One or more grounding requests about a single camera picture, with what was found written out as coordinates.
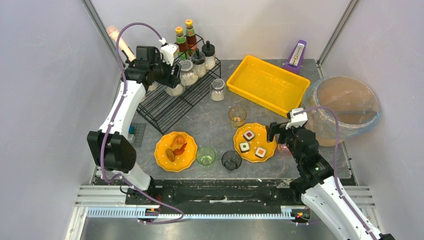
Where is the blue band spice jar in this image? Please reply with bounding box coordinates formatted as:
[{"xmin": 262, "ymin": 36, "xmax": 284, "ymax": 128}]
[{"xmin": 147, "ymin": 82, "xmax": 159, "ymax": 92}]

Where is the pink glass cup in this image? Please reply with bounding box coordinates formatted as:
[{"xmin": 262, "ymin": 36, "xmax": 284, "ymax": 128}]
[{"xmin": 277, "ymin": 143, "xmax": 292, "ymax": 158}]

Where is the glass jar front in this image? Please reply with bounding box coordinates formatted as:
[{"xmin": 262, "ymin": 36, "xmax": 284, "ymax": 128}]
[{"xmin": 165, "ymin": 84, "xmax": 185, "ymax": 97}]

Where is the glass jar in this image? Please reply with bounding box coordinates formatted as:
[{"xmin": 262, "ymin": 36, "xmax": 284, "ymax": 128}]
[
  {"xmin": 210, "ymin": 78, "xmax": 226, "ymax": 102},
  {"xmin": 165, "ymin": 84, "xmax": 185, "ymax": 97},
  {"xmin": 179, "ymin": 59, "xmax": 199, "ymax": 87}
]

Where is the black cap shaker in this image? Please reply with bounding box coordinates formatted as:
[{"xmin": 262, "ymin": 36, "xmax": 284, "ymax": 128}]
[
  {"xmin": 201, "ymin": 40, "xmax": 216, "ymax": 70},
  {"xmin": 191, "ymin": 49, "xmax": 207, "ymax": 78}
]

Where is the green label sauce bottle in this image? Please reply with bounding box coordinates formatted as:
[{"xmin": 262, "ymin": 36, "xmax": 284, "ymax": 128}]
[{"xmin": 175, "ymin": 26, "xmax": 190, "ymax": 60}]

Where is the red label sauce bottle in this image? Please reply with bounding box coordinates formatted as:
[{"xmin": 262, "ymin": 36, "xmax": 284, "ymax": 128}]
[{"xmin": 185, "ymin": 19, "xmax": 198, "ymax": 56}]

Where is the glass jar back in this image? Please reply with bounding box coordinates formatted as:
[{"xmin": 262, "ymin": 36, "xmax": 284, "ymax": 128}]
[{"xmin": 210, "ymin": 78, "xmax": 226, "ymax": 102}]

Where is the amber glass cup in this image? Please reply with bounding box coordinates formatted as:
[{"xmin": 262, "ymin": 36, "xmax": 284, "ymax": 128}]
[{"xmin": 228, "ymin": 106, "xmax": 247, "ymax": 129}]

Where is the dark glass cup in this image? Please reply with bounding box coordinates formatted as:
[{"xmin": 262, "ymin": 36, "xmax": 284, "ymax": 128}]
[{"xmin": 221, "ymin": 150, "xmax": 242, "ymax": 171}]

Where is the green glass cup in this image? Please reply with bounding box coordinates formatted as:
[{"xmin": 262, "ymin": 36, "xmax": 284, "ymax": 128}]
[{"xmin": 196, "ymin": 146, "xmax": 216, "ymax": 166}]

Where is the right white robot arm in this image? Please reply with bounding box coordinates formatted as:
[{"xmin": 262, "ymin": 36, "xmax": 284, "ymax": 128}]
[{"xmin": 266, "ymin": 122, "xmax": 394, "ymax": 240}]

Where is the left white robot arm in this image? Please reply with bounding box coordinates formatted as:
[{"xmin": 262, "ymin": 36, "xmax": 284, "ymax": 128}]
[{"xmin": 87, "ymin": 43, "xmax": 181, "ymax": 191}]

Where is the orange centre sushi piece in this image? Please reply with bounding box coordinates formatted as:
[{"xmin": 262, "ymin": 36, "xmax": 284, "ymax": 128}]
[{"xmin": 254, "ymin": 147, "xmax": 267, "ymax": 159}]

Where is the yellow plate with sushi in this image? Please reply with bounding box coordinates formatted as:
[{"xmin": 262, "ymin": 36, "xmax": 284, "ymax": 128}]
[{"xmin": 233, "ymin": 123, "xmax": 277, "ymax": 163}]

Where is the red centre sushi piece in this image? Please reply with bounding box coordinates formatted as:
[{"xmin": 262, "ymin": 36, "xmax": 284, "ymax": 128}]
[{"xmin": 242, "ymin": 130, "xmax": 256, "ymax": 142}]

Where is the green centre sushi piece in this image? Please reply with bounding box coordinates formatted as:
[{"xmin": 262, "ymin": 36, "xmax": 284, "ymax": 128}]
[{"xmin": 238, "ymin": 141, "xmax": 251, "ymax": 153}]

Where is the yellow plastic bin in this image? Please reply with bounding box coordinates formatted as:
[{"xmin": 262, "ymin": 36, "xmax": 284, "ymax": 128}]
[{"xmin": 226, "ymin": 55, "xmax": 311, "ymax": 117}]

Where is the grey lego baseplate with bricks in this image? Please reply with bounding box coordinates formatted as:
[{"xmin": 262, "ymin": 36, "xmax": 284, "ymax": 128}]
[{"xmin": 128, "ymin": 122, "xmax": 146, "ymax": 148}]

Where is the orange chicken wing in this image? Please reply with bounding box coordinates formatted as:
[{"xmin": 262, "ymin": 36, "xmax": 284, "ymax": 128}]
[{"xmin": 170, "ymin": 134, "xmax": 186, "ymax": 148}]

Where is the pink microphone on stand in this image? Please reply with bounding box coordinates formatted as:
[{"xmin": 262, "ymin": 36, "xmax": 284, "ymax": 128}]
[{"xmin": 106, "ymin": 25, "xmax": 136, "ymax": 62}]

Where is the red chicken wing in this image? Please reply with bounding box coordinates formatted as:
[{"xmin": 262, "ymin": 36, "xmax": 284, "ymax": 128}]
[{"xmin": 173, "ymin": 142, "xmax": 187, "ymax": 156}]

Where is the round bin with plastic liner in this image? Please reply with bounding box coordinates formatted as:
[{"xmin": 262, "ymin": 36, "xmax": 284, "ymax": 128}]
[{"xmin": 300, "ymin": 76, "xmax": 380, "ymax": 147}]

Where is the brown chicken piece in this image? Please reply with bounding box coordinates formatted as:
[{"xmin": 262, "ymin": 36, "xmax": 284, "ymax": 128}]
[{"xmin": 165, "ymin": 148, "xmax": 176, "ymax": 162}]

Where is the purple metronome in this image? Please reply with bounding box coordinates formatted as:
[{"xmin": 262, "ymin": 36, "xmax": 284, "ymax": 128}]
[{"xmin": 283, "ymin": 40, "xmax": 307, "ymax": 74}]

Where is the yellow plate with chicken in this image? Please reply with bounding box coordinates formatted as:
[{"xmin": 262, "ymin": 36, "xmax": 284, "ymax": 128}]
[{"xmin": 154, "ymin": 131, "xmax": 198, "ymax": 172}]

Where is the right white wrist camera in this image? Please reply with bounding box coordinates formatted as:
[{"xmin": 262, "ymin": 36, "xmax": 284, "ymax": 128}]
[{"xmin": 285, "ymin": 107, "xmax": 308, "ymax": 130}]

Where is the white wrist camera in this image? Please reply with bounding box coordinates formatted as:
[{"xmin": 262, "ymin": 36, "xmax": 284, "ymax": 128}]
[
  {"xmin": 159, "ymin": 38, "xmax": 179, "ymax": 66},
  {"xmin": 285, "ymin": 107, "xmax": 308, "ymax": 130}
]

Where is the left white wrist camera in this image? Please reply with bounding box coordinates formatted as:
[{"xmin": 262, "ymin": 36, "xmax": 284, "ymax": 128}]
[{"xmin": 159, "ymin": 38, "xmax": 179, "ymax": 66}]

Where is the black wire rack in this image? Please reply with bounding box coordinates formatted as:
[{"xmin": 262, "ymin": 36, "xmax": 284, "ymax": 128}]
[{"xmin": 136, "ymin": 57, "xmax": 222, "ymax": 134}]

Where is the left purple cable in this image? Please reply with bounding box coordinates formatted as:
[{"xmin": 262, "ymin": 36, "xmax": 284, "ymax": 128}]
[{"xmin": 99, "ymin": 22, "xmax": 185, "ymax": 225}]

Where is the purple cable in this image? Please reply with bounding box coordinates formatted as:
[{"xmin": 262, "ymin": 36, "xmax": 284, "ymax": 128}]
[
  {"xmin": 293, "ymin": 105, "xmax": 379, "ymax": 240},
  {"xmin": 99, "ymin": 22, "xmax": 185, "ymax": 225}
]

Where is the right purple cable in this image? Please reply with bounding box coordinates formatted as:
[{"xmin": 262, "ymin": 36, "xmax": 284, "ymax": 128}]
[{"xmin": 293, "ymin": 105, "xmax": 379, "ymax": 240}]

